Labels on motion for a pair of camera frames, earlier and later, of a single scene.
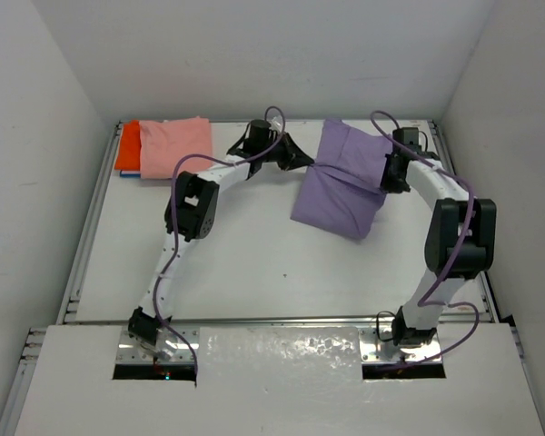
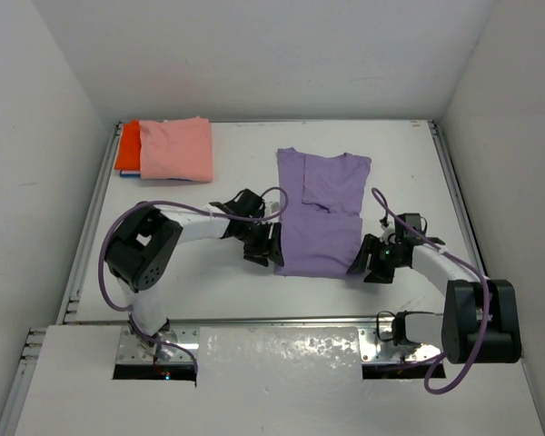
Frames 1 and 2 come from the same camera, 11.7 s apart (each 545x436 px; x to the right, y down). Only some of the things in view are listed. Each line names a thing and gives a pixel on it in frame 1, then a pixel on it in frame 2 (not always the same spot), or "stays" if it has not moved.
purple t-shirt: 341,191 -> 324,216
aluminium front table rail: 105,320 stays
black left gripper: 282,152 -> 263,242
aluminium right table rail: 446,165 stays
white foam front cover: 281,381 stays
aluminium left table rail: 70,301 stays
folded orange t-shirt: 129,150 stays
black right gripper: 388,184 -> 376,274
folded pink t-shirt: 164,143 stays
